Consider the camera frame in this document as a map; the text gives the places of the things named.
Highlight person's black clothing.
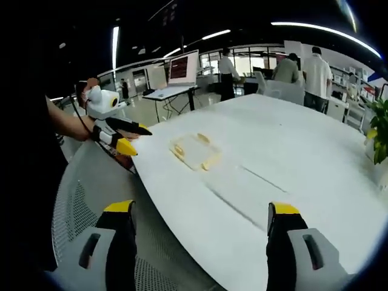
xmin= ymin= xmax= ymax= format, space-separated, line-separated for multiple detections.
xmin=0 ymin=30 xmax=69 ymax=272

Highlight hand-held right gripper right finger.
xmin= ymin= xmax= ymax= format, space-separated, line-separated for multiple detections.
xmin=265 ymin=201 xmax=357 ymax=291

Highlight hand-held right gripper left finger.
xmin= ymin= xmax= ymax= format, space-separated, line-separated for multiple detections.
xmin=62 ymin=199 xmax=139 ymax=291

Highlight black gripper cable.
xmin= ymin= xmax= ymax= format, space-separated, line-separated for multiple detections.
xmin=70 ymin=93 xmax=93 ymax=136

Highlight white mesh office chair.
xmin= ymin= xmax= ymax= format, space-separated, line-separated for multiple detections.
xmin=50 ymin=133 xmax=234 ymax=291

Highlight white standing desk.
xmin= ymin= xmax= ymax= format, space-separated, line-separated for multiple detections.
xmin=141 ymin=85 xmax=201 ymax=122

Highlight green potted plant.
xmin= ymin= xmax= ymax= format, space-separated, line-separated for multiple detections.
xmin=364 ymin=99 xmax=388 ymax=166

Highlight monitor on standing desk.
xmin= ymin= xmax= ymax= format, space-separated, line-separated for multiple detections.
xmin=151 ymin=49 xmax=200 ymax=98

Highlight white side chair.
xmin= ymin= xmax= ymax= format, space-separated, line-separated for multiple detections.
xmin=343 ymin=99 xmax=367 ymax=135

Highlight white chair backrest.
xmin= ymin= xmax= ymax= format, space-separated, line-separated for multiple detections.
xmin=265 ymin=79 xmax=306 ymax=106

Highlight white storage shelves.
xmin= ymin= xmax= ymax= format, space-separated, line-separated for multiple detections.
xmin=330 ymin=62 xmax=388 ymax=102

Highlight long ceiling light strip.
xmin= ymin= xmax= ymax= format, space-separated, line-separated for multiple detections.
xmin=270 ymin=21 xmax=382 ymax=59
xmin=162 ymin=44 xmax=188 ymax=59
xmin=201 ymin=29 xmax=232 ymax=41
xmin=112 ymin=26 xmax=120 ymax=71

